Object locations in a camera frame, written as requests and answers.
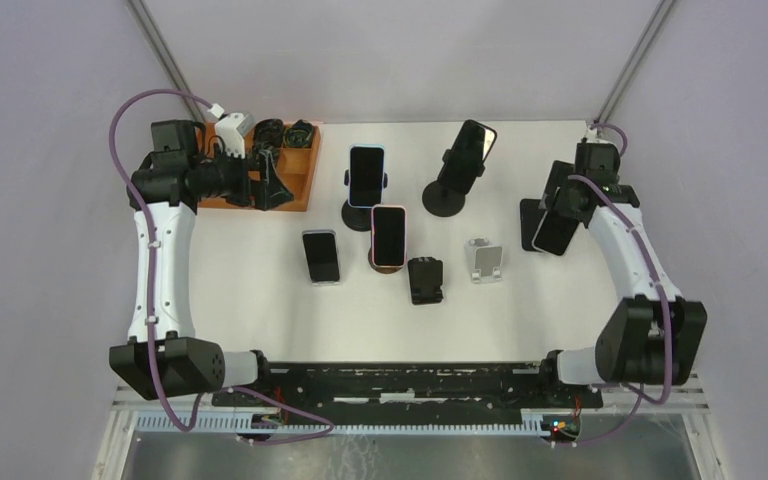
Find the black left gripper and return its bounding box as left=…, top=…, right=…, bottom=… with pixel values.
left=191, top=144, right=293, bottom=211

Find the silver edge smartphone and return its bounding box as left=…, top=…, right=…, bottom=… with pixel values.
left=302, top=230, right=341, bottom=285

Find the pink case smartphone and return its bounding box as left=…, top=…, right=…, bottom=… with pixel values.
left=371, top=205, right=406, bottom=268

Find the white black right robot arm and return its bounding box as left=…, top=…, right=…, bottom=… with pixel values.
left=524, top=139, right=707, bottom=408

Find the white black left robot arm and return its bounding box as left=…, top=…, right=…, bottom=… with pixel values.
left=109, top=113, right=294, bottom=408

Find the black round clamp stand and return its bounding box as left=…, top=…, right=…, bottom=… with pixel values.
left=341, top=169, right=389, bottom=232

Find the silver metal phone stand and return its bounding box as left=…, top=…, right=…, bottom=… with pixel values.
left=465, top=237, right=504, bottom=284

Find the black round tall stand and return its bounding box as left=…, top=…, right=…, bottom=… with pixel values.
left=422, top=178, right=470, bottom=218

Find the round wooden base stand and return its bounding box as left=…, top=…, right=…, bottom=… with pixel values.
left=367, top=249, right=405, bottom=274

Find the black folding phone stand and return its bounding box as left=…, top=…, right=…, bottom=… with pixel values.
left=407, top=257, right=444, bottom=306

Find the orange wooden organizer tray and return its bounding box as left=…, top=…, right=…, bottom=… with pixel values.
left=198, top=123, right=321, bottom=212

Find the blue case smartphone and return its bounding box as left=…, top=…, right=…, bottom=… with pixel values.
left=347, top=145, right=385, bottom=208

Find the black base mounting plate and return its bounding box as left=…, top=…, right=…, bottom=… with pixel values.
left=211, top=360, right=604, bottom=429

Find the black cable bundle left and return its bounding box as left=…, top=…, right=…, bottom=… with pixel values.
left=248, top=118, right=286, bottom=167

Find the black cable bundle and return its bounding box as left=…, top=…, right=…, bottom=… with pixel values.
left=283, top=119, right=316, bottom=150
left=248, top=118, right=286, bottom=167

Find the black cable bundle right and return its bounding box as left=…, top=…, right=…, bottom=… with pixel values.
left=283, top=119, right=316, bottom=150

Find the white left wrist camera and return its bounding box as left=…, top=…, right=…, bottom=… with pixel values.
left=208, top=103, right=255, bottom=159

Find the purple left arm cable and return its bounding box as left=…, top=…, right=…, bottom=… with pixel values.
left=108, top=88, right=336, bottom=445

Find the white slotted cable duct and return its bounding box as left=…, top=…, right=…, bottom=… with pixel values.
left=133, top=407, right=581, bottom=439

